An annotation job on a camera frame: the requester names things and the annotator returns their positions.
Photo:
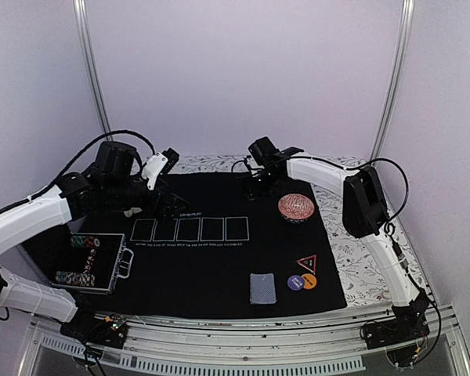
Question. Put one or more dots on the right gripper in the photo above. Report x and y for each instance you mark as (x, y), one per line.
(252, 190)

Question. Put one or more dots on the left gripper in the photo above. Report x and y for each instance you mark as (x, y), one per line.
(153, 209)

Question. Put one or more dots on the purple small blind button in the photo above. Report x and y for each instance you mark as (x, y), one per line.
(295, 282)

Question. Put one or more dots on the blue playing card deck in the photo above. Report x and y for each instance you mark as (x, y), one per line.
(262, 289)

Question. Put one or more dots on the orange big blind button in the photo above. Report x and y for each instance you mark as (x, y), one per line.
(309, 281)

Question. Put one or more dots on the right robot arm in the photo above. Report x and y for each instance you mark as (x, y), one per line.
(365, 213)

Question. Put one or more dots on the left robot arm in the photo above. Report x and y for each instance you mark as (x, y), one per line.
(117, 181)

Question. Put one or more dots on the red patterned bowl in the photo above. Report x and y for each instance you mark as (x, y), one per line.
(296, 208)

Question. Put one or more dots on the cream ceramic mug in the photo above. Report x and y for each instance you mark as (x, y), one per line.
(132, 211)

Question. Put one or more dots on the black poker felt mat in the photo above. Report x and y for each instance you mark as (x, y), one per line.
(198, 266)

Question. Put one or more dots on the triangular all in button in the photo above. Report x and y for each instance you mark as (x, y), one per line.
(308, 263)

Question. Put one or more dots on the aluminium poker chip case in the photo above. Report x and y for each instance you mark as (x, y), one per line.
(110, 262)

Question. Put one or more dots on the upper poker chip row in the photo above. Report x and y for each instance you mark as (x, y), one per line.
(84, 241)

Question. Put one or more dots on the poker chip row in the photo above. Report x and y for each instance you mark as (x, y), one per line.
(84, 241)
(75, 279)

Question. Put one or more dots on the lower poker chip row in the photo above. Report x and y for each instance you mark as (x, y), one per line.
(75, 279)

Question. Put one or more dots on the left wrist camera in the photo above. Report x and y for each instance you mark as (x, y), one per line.
(158, 164)

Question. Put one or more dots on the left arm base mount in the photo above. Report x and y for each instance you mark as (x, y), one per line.
(87, 328)

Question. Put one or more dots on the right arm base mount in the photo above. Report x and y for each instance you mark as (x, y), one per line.
(409, 324)

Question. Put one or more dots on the left aluminium frame post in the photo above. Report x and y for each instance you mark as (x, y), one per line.
(82, 22)

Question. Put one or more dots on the aluminium frame post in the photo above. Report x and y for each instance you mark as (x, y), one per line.
(403, 39)
(82, 22)

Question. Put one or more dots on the right aluminium frame post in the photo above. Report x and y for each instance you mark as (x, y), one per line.
(403, 39)

